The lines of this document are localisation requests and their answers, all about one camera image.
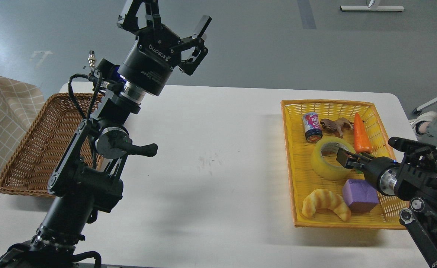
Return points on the brown toy animal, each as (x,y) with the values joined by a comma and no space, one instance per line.
(336,126)

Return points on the white floor stand base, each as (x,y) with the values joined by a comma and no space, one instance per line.
(372,8)

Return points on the beige checkered cloth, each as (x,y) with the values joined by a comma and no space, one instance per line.
(2,126)

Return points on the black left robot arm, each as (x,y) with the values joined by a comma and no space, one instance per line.
(87,177)

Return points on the orange toy carrot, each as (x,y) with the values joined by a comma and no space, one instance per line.
(361,140)

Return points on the purple foam block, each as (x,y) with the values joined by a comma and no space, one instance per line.
(359,196)

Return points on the yellow tape roll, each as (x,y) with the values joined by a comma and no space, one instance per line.
(323,158)

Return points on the toy croissant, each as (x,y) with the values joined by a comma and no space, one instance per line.
(325,199)

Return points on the brown wicker basket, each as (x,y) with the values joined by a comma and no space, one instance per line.
(39,152)

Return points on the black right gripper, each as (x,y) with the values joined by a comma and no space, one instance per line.
(373,168)

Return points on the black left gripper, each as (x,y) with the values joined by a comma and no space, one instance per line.
(151,63)

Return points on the person's shoe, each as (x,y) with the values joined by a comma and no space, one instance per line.
(419,124)

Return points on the small drink can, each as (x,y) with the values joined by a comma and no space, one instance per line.
(312,127)

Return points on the yellow woven basket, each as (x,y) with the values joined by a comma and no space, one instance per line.
(303,179)

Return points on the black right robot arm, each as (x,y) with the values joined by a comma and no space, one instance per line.
(414,180)

